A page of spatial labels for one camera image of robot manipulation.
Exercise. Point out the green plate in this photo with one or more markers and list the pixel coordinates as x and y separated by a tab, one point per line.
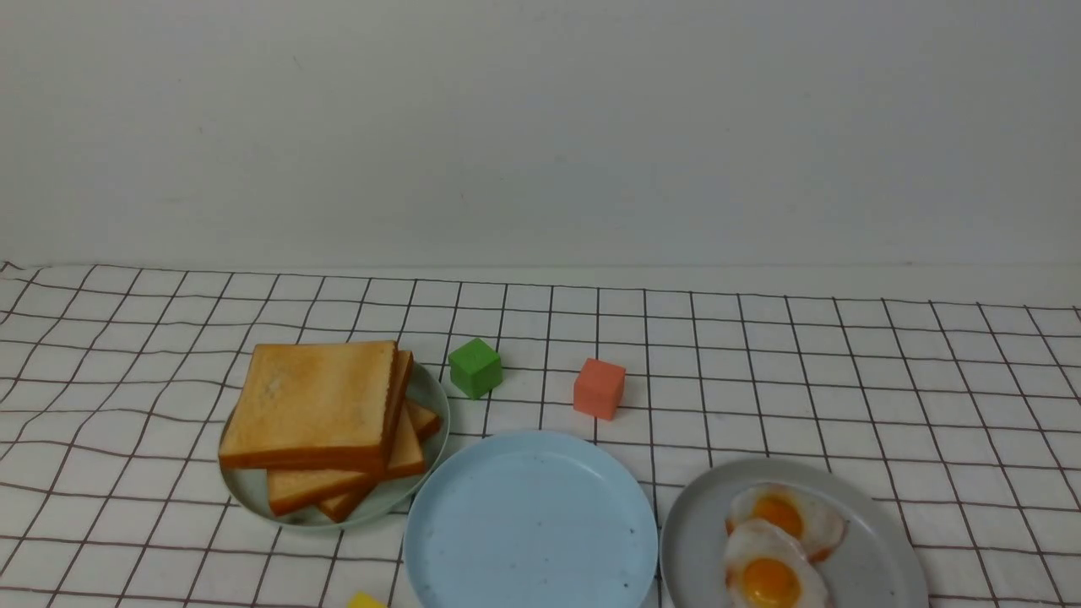
249	488

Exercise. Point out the white grid tablecloth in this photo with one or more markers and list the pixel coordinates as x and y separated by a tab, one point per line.
959	419

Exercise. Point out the orange cube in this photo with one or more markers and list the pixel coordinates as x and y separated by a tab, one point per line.
599	388

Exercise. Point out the fried egg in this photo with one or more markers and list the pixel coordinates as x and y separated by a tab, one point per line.
818	527
766	567

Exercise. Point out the light blue plate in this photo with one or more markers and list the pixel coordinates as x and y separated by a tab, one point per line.
531	519

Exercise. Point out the grey plate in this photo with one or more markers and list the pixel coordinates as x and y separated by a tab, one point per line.
874	566

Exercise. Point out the toast slice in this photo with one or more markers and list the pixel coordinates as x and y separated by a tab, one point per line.
314	406
407	460
289	490
404	380

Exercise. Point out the green cube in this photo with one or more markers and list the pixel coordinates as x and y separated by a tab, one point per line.
475	368

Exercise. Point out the yellow cube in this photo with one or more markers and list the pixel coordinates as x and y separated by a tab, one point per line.
363	600

